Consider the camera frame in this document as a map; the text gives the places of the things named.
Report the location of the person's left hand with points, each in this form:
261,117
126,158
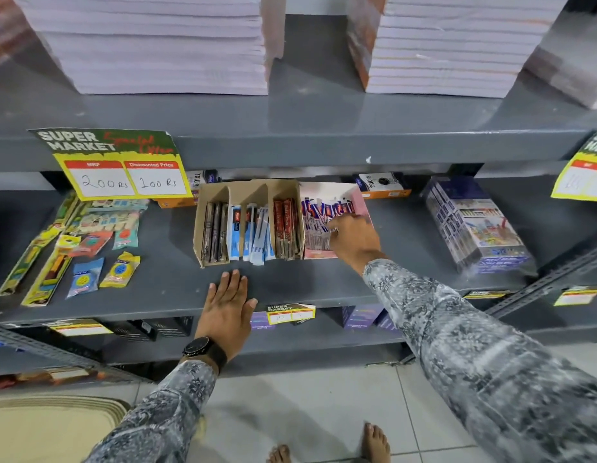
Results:
226,318

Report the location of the brown cardboard divided box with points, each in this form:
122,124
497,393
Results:
250,190

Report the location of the row of black boxes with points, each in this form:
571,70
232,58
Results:
153,327

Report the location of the clear packet of colourful stationery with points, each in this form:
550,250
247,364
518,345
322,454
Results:
110,216

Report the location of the small blue box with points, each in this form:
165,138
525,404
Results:
211,176

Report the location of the wrapped pack of blue boxes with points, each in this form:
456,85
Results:
477,226

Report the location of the person's right fingers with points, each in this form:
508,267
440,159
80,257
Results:
339,229

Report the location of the person's left little finger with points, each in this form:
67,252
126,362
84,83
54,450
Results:
212,293

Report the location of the person's right foot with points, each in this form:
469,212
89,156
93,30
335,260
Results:
375,443

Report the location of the beige striped floor mat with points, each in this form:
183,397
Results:
47,429

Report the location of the teal stationery packet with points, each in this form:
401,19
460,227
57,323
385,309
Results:
126,233

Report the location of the bunch of red brown pens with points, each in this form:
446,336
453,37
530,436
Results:
285,226

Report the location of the red stationery packet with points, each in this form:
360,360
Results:
91,243

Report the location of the small shelf price label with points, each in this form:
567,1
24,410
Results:
576,296
485,295
79,327
291,314

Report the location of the black white orange box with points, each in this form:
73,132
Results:
383,184

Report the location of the large green yellow price sign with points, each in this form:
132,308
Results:
110,159

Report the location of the person's right hand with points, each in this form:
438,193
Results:
359,243

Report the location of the bunch of blue white pens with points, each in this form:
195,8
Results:
250,236

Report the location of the orange stationery box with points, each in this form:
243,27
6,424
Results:
173,203

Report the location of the person's left forearm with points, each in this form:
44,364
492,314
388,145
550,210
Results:
161,414

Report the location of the large purple box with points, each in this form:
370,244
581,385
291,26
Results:
362,317

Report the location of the person's right forearm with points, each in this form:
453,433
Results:
477,361

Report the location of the grey metal shelf unit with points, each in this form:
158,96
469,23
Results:
303,125

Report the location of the person's foot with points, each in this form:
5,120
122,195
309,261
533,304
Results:
375,443
280,454

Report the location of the blue sharpener packet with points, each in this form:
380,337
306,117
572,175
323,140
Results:
85,278

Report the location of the bunch of pens in wrappers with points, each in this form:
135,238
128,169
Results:
318,226

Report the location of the person's left thumb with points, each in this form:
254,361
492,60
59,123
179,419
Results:
250,311

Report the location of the stack of brown-edged notebooks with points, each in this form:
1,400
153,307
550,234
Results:
6,28

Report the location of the stack of orange-spined notebooks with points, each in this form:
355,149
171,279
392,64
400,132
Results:
448,48

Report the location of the small purple box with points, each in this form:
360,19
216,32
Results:
261,322

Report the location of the slanted stack of white notebooks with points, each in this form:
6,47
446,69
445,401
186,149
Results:
568,77

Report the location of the person's left foot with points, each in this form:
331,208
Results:
280,454

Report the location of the person's left middle finger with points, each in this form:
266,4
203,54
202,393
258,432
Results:
237,283

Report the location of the yellow sharpener packet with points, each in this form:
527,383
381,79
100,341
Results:
120,270

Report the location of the pink cardboard box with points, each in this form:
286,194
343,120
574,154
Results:
322,192

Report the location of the bunch of dark brown pens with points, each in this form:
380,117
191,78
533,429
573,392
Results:
215,233

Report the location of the black wristwatch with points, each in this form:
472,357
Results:
202,348

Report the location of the tall stack of white notebooks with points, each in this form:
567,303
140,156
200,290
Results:
158,43

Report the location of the yellow red pencil pack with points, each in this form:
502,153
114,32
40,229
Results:
50,277

